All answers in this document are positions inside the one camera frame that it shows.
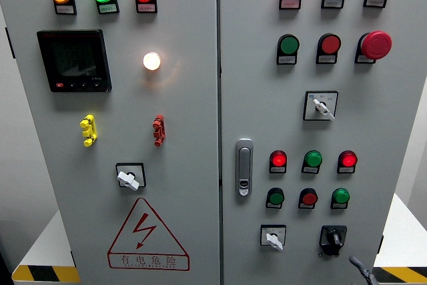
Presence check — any small yellow handle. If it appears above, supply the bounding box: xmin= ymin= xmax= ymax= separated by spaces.
xmin=79 ymin=114 xmax=98 ymax=148

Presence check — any small white handle turn switch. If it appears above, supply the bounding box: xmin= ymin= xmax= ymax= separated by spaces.
xmin=260 ymin=224 xmax=287 ymax=252

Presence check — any large red push button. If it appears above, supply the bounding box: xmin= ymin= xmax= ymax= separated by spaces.
xmin=318 ymin=33 xmax=342 ymax=55

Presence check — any small red handle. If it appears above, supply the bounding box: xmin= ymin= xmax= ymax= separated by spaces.
xmin=152 ymin=114 xmax=165 ymax=148

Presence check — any red warning triangle sign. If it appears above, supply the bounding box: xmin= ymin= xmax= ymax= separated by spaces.
xmin=107 ymin=197 xmax=191 ymax=272

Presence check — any pale grey door with lock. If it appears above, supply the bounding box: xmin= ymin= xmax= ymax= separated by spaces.
xmin=218 ymin=0 xmax=427 ymax=285

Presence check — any white indicator lamp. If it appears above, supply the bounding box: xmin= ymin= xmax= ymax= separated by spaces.
xmin=143 ymin=51 xmax=162 ymax=71

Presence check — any black digital display meter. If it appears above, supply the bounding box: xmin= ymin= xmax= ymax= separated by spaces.
xmin=36 ymin=29 xmax=113 ymax=93

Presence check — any large red stop button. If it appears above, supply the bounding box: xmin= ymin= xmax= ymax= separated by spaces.
xmin=360 ymin=30 xmax=393 ymax=61

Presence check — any small red indicator lamp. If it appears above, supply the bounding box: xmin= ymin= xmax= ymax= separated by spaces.
xmin=270 ymin=150 xmax=288 ymax=168
xmin=338 ymin=150 xmax=358 ymax=168

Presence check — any pale grey cabinet door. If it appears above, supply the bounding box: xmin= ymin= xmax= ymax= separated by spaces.
xmin=0 ymin=0 xmax=221 ymax=285

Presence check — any small red push button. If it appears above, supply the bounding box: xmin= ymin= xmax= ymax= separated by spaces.
xmin=299 ymin=188 xmax=319 ymax=206

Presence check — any small green push button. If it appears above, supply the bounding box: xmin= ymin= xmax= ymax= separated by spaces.
xmin=267 ymin=187 xmax=286 ymax=206

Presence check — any silver door lock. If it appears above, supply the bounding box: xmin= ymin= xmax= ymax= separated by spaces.
xmin=235 ymin=137 xmax=254 ymax=198

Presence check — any large green push button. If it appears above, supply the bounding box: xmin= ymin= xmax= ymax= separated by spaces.
xmin=278 ymin=33 xmax=301 ymax=55

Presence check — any black yellow striped tape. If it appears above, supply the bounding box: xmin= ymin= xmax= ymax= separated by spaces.
xmin=11 ymin=265 xmax=81 ymax=283
xmin=372 ymin=266 xmax=427 ymax=284

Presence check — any black knob turn switch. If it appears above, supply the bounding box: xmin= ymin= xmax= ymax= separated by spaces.
xmin=318 ymin=225 xmax=348 ymax=258

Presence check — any small green indicator lamp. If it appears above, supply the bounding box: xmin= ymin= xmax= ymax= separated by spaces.
xmin=304 ymin=150 xmax=324 ymax=168
xmin=332 ymin=188 xmax=351 ymax=205

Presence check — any slim white handle turn switch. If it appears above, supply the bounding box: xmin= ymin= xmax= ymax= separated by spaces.
xmin=302 ymin=90 xmax=339 ymax=122

